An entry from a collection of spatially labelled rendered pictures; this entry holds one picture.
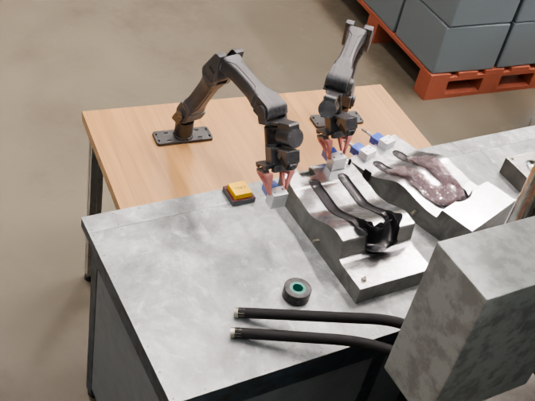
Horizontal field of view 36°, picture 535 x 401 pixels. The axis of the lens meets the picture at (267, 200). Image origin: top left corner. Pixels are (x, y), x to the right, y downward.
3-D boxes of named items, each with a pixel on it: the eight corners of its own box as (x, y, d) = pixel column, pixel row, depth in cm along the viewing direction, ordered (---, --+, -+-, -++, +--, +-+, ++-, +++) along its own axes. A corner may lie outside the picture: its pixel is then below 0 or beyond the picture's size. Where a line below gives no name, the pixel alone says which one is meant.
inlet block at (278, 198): (251, 180, 252) (254, 167, 249) (265, 177, 255) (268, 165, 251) (270, 209, 245) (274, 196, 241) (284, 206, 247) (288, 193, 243)
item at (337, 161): (311, 148, 275) (314, 135, 271) (324, 145, 277) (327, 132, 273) (330, 173, 267) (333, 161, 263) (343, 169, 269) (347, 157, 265)
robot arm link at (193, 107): (198, 122, 277) (236, 72, 250) (181, 126, 273) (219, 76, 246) (190, 106, 278) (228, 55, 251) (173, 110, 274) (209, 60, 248)
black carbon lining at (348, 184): (304, 185, 262) (310, 162, 256) (346, 177, 269) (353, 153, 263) (361, 260, 240) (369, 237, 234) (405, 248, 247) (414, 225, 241)
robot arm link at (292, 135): (309, 143, 235) (305, 103, 231) (286, 151, 230) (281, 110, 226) (283, 137, 244) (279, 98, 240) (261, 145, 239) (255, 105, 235)
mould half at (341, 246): (275, 192, 267) (283, 161, 259) (341, 179, 279) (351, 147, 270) (355, 303, 236) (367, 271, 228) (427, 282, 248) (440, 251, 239)
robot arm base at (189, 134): (216, 122, 278) (209, 109, 283) (159, 127, 270) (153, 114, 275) (213, 140, 283) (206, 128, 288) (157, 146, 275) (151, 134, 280)
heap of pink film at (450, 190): (380, 173, 275) (386, 154, 270) (411, 154, 286) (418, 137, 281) (441, 216, 263) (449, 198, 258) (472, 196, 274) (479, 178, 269)
